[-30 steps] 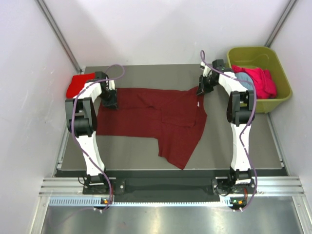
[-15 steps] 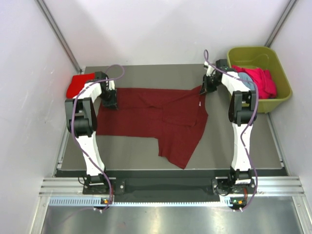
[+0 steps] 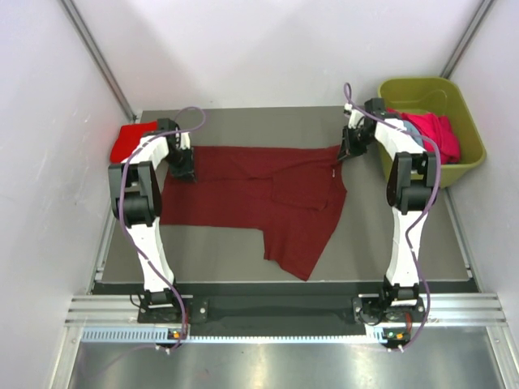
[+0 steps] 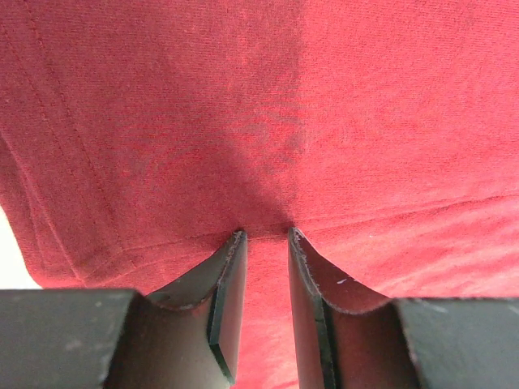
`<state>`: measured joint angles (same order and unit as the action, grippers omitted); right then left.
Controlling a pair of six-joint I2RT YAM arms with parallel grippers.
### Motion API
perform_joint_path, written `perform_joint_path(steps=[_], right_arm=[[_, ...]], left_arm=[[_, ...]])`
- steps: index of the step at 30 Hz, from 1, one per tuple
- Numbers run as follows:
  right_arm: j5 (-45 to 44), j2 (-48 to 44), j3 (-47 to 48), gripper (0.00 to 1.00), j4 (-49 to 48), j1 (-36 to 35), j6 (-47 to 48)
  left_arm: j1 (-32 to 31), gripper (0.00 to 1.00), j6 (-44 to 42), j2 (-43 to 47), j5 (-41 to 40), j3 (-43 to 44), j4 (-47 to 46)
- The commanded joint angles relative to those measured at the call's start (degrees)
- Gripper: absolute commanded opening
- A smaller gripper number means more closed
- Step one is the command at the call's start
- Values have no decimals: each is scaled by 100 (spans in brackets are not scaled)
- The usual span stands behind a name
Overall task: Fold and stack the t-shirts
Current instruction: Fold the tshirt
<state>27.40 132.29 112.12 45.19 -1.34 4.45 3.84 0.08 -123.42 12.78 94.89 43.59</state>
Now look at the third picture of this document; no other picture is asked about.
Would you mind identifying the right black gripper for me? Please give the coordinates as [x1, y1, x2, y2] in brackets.
[337, 125, 376, 162]

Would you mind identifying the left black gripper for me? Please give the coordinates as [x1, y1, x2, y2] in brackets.
[163, 147, 197, 184]

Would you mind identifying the dark red t-shirt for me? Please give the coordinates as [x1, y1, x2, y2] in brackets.
[161, 146, 347, 280]

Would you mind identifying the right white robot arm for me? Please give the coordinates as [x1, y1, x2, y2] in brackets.
[337, 97, 441, 326]

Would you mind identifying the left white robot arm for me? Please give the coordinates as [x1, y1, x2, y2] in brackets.
[108, 118, 195, 325]

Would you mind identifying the folded bright red t-shirt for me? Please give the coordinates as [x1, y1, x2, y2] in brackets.
[109, 121, 158, 164]

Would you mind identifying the light blue garment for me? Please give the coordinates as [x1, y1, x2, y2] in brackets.
[402, 120, 424, 148]

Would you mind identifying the pink garment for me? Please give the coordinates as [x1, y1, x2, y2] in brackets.
[388, 109, 461, 165]

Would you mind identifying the olive green plastic bin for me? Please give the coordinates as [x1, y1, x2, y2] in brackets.
[378, 77, 487, 188]

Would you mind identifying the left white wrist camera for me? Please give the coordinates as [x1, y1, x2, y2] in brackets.
[180, 133, 191, 150]

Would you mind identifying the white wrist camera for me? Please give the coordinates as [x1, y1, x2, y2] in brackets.
[344, 102, 365, 129]
[180, 133, 191, 150]

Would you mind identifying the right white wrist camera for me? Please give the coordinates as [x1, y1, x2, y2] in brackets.
[344, 102, 365, 129]

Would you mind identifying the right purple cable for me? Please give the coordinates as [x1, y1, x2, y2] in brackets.
[342, 82, 441, 353]

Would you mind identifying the purple cable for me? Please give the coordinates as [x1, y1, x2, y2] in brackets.
[115, 105, 208, 353]
[342, 82, 441, 353]

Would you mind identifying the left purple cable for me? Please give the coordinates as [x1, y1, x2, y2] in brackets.
[115, 105, 208, 353]

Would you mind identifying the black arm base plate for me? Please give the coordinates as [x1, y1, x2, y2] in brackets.
[138, 295, 426, 326]

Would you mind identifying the aluminium front rail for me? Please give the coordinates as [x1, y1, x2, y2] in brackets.
[65, 293, 506, 327]

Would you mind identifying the grey slotted cable duct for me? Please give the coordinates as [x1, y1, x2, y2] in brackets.
[81, 327, 388, 344]

